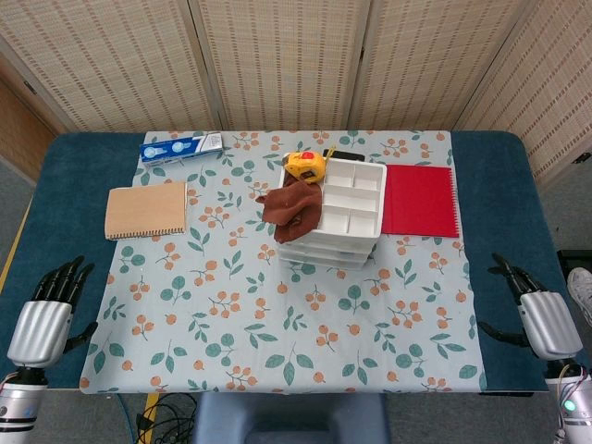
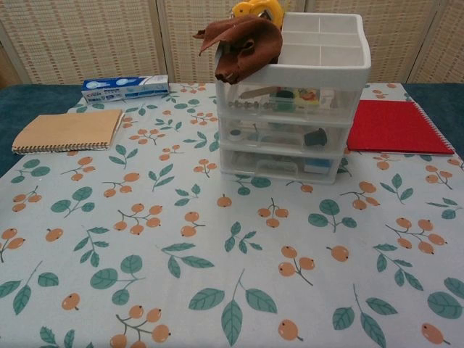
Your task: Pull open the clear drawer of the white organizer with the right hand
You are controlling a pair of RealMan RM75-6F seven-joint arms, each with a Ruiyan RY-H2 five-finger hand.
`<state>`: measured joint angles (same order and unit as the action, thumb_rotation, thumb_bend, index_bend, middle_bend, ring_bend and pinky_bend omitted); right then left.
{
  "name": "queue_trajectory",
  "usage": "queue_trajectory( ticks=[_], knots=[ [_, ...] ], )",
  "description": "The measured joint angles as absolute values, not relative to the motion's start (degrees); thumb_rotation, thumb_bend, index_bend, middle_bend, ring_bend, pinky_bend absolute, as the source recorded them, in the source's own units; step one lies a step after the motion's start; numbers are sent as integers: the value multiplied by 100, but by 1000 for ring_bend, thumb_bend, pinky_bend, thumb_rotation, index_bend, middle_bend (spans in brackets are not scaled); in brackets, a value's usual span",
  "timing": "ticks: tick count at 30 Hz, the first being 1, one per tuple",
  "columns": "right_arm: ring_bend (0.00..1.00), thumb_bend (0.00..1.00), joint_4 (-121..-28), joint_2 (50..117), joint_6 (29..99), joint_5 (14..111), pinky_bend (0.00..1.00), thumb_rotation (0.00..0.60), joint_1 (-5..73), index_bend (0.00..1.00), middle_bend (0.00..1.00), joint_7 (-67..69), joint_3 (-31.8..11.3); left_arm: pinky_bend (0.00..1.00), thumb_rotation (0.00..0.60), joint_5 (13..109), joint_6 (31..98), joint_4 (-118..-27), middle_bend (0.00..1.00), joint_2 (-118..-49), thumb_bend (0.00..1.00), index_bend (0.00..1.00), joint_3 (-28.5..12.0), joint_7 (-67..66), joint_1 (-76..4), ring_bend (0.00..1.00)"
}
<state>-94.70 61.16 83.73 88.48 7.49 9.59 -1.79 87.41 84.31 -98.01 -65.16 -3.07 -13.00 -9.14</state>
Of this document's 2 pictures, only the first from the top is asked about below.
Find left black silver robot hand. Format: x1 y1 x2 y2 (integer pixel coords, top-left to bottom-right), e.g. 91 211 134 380
6 255 99 371

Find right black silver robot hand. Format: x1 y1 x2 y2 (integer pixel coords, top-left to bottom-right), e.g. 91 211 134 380
477 253 584 363

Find clear plastic drawer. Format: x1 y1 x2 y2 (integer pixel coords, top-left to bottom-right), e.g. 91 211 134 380
278 240 379 258
280 254 377 270

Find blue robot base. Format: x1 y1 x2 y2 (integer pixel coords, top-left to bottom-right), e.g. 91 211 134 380
192 392 392 444

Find blue toothpaste box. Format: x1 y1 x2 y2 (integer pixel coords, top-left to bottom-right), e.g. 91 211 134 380
139 132 224 168

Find white compartment tray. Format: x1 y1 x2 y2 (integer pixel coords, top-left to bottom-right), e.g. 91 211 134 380
276 152 389 269

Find white shoe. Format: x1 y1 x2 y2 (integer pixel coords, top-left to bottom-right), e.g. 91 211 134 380
566 266 592 330

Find blue padded table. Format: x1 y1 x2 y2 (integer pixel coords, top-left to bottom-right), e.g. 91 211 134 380
0 131 591 397

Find tan spiral notebook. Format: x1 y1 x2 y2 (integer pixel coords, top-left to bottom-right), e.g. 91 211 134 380
104 180 189 241

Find red spiral notebook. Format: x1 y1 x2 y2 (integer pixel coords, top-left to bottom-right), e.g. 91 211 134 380
379 164 462 240

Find wooden door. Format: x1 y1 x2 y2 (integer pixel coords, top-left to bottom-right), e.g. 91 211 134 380
0 78 59 184

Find floral print tablecloth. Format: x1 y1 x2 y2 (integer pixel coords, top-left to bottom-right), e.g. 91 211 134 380
79 129 489 395

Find woven folding screen panel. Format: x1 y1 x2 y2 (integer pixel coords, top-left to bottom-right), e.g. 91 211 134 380
455 0 592 186
349 0 533 131
0 0 226 135
189 0 376 131

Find black card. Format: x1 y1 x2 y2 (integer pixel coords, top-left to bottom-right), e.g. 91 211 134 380
322 147 366 163

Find brown cloth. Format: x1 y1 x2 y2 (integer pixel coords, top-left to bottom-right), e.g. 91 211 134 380
254 178 324 244

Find yellow tape measure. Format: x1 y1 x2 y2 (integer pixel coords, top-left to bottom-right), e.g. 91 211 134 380
282 150 335 185

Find blue floor cable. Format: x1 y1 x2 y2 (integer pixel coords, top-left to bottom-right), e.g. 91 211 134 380
113 393 142 444

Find black floor cables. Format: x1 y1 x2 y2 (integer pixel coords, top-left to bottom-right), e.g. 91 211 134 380
136 392 200 444

